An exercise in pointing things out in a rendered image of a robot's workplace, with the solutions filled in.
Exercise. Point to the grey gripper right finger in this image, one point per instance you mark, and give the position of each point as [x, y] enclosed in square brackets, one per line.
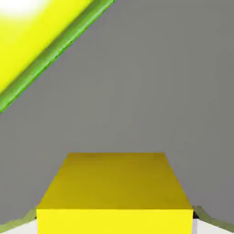
[210, 224]

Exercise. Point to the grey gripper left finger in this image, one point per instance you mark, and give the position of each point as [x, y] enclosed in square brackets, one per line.
[20, 225]

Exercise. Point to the small yellow cube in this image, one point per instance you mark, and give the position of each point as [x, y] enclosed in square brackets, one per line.
[114, 192]

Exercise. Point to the large yellow box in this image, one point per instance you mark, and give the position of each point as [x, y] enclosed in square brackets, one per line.
[27, 42]

